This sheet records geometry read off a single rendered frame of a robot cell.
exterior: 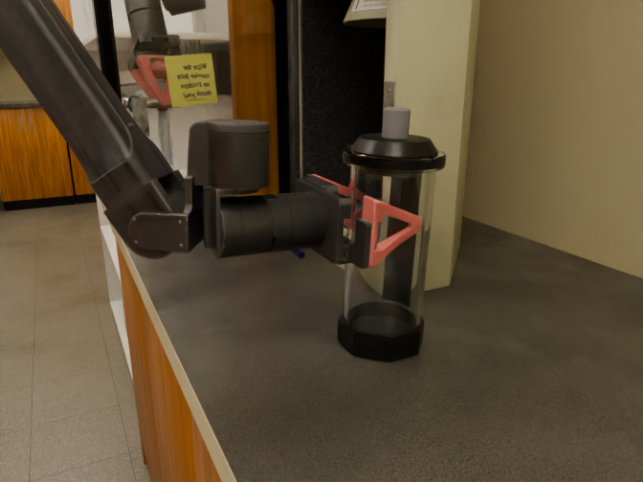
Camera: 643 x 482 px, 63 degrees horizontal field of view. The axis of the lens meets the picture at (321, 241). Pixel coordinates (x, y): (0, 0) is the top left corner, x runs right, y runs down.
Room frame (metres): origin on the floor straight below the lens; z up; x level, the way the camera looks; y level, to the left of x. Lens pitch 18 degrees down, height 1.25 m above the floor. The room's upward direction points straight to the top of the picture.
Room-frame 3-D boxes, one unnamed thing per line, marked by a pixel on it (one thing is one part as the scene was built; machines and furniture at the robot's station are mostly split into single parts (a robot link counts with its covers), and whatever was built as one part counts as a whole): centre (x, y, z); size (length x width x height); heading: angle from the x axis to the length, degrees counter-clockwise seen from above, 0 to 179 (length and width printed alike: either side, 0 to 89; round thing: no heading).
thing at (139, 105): (0.81, 0.27, 1.18); 0.02 x 0.02 x 0.06; 33
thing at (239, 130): (0.49, 0.11, 1.15); 0.12 x 0.09 x 0.11; 84
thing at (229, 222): (0.49, 0.08, 1.11); 0.07 x 0.06 x 0.07; 117
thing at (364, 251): (0.52, -0.05, 1.10); 0.09 x 0.07 x 0.07; 117
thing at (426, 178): (0.57, -0.07, 1.06); 0.11 x 0.11 x 0.21
